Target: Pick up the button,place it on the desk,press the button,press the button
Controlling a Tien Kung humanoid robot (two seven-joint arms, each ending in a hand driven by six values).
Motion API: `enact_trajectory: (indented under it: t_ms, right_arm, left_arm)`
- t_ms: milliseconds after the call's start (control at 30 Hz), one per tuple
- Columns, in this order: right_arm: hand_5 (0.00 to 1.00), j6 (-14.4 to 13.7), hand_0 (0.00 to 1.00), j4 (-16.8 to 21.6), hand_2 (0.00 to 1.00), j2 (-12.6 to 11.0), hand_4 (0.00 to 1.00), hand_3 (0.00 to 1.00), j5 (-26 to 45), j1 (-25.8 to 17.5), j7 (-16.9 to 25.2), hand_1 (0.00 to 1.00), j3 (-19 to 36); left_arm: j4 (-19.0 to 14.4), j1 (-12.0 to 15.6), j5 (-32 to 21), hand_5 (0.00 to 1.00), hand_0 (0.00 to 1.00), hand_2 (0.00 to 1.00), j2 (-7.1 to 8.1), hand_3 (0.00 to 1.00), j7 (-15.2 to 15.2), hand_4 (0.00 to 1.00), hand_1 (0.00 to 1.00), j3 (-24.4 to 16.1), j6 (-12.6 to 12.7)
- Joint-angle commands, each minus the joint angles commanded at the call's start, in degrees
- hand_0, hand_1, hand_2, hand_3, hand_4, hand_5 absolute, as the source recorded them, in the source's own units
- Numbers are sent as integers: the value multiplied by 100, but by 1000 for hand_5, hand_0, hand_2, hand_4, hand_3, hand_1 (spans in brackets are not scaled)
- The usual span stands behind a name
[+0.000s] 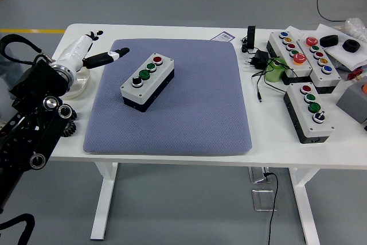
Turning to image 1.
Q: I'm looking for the black adapter cord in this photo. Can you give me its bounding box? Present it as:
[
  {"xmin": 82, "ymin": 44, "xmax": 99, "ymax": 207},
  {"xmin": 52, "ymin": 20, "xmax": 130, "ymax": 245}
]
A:
[{"xmin": 251, "ymin": 58, "xmax": 296, "ymax": 103}]

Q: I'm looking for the grey-blue textured mat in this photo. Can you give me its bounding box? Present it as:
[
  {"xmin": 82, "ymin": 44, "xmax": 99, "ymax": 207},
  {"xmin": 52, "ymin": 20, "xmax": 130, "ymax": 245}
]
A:
[{"xmin": 83, "ymin": 38, "xmax": 253, "ymax": 156}]

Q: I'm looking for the white shallow dish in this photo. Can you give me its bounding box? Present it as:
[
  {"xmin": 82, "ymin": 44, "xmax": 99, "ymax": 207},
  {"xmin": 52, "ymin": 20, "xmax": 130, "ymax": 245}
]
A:
[{"xmin": 61, "ymin": 67, "xmax": 92, "ymax": 99}]

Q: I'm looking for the black power adapter plug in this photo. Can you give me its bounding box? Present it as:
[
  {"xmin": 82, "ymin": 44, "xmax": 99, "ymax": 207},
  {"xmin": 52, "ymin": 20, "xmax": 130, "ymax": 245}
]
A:
[{"xmin": 244, "ymin": 50, "xmax": 270, "ymax": 70}]

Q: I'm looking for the red round knob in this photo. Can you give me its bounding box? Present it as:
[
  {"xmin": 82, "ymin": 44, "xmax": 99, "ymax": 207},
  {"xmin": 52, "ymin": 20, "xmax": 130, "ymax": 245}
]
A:
[{"xmin": 347, "ymin": 68, "xmax": 364, "ymax": 81}]

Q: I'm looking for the clear under-table bracket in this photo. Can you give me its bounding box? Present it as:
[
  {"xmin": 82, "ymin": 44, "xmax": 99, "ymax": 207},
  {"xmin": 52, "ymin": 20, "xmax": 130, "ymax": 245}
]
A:
[{"xmin": 248, "ymin": 166, "xmax": 273, "ymax": 184}]

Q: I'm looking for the black foam ring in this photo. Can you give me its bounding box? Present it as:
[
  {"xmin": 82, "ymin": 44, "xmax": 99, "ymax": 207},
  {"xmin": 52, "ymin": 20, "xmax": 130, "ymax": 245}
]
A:
[
  {"xmin": 319, "ymin": 34, "xmax": 339, "ymax": 48},
  {"xmin": 342, "ymin": 39, "xmax": 361, "ymax": 53}
]

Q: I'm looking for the grey plastic box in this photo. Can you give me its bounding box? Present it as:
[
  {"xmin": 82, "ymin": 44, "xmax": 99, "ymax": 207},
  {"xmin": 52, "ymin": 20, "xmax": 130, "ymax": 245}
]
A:
[{"xmin": 335, "ymin": 76, "xmax": 367, "ymax": 125}]

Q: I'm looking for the white flat cardboard box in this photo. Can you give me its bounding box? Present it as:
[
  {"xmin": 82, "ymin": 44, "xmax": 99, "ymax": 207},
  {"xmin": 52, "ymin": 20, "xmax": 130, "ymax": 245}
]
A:
[{"xmin": 315, "ymin": 23, "xmax": 367, "ymax": 71}]

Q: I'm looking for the person's leg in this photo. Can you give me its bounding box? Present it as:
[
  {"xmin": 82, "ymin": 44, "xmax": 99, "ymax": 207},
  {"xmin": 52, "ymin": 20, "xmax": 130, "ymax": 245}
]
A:
[{"xmin": 0, "ymin": 55, "xmax": 18, "ymax": 119}]

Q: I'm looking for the black cable under table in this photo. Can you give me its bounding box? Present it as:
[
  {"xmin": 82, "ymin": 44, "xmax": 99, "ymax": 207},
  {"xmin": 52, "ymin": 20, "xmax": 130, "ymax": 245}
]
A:
[{"xmin": 263, "ymin": 172, "xmax": 279, "ymax": 245}]

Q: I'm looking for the small black upright device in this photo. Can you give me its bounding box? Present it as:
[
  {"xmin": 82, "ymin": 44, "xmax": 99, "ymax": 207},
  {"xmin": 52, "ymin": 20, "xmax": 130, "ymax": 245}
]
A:
[{"xmin": 247, "ymin": 25, "xmax": 257, "ymax": 50}]

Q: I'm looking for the green plastic cylinder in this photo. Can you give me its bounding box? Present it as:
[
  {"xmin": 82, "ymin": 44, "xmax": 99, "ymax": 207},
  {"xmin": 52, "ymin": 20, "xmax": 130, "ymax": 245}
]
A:
[{"xmin": 264, "ymin": 57, "xmax": 288, "ymax": 83}]

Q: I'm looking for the grey four-button control box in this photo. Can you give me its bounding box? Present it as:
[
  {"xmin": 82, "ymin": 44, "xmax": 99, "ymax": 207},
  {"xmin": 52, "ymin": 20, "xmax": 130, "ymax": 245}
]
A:
[
  {"xmin": 120, "ymin": 53, "xmax": 175, "ymax": 113},
  {"xmin": 283, "ymin": 83, "xmax": 335, "ymax": 145}
]

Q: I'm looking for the clear plastic bag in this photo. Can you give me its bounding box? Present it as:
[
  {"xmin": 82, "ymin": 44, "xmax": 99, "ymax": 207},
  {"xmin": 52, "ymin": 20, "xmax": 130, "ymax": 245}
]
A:
[{"xmin": 335, "ymin": 17, "xmax": 367, "ymax": 41}]

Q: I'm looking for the purple-edged barcode label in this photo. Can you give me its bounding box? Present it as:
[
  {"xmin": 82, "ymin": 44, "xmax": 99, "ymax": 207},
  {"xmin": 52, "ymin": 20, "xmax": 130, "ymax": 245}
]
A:
[{"xmin": 211, "ymin": 32, "xmax": 235, "ymax": 42}]

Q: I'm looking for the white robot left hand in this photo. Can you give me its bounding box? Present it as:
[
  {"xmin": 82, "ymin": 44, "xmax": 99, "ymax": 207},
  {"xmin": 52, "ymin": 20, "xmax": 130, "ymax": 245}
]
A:
[{"xmin": 56, "ymin": 30, "xmax": 130, "ymax": 73}]

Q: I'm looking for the grey five-button control box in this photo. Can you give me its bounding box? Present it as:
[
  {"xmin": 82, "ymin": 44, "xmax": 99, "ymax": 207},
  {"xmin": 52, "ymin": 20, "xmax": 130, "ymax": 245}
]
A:
[
  {"xmin": 296, "ymin": 36, "xmax": 342, "ymax": 95},
  {"xmin": 266, "ymin": 30, "xmax": 313, "ymax": 85}
]

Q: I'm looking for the white table leg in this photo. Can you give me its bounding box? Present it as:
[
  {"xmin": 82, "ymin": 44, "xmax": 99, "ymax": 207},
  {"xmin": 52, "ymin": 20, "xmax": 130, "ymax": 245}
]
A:
[
  {"xmin": 288, "ymin": 167, "xmax": 321, "ymax": 245},
  {"xmin": 90, "ymin": 161, "xmax": 119, "ymax": 241}
]

